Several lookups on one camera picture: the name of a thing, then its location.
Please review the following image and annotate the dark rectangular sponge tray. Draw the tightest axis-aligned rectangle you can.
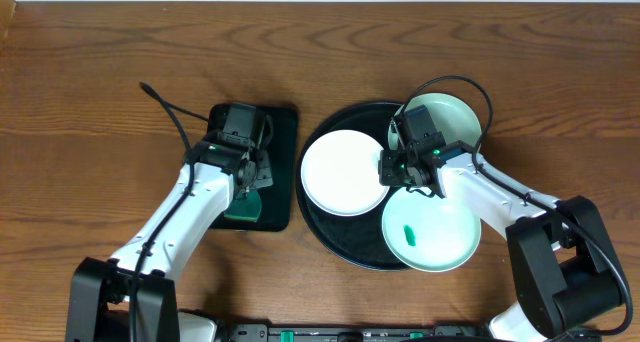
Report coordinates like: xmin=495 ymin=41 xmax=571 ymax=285
xmin=196 ymin=103 xmax=298 ymax=232

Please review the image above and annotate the round black serving tray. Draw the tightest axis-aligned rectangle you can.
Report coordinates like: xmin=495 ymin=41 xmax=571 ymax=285
xmin=294 ymin=99 xmax=474 ymax=272

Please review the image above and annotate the green scrubbing sponge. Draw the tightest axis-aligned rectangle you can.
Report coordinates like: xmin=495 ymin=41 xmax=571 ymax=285
xmin=224 ymin=190 xmax=262 ymax=222

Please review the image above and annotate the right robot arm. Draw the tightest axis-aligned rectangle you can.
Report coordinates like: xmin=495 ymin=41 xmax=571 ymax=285
xmin=378 ymin=142 xmax=633 ymax=340

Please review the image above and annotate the white round plate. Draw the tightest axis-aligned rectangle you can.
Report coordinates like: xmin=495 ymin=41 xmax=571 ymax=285
xmin=300 ymin=130 xmax=389 ymax=217

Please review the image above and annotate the mint green plate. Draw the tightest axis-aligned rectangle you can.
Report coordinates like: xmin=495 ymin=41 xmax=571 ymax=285
xmin=406 ymin=93 xmax=482 ymax=147
xmin=381 ymin=188 xmax=482 ymax=273

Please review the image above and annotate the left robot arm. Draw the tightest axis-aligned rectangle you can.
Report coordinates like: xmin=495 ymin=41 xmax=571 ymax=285
xmin=65 ymin=130 xmax=270 ymax=341

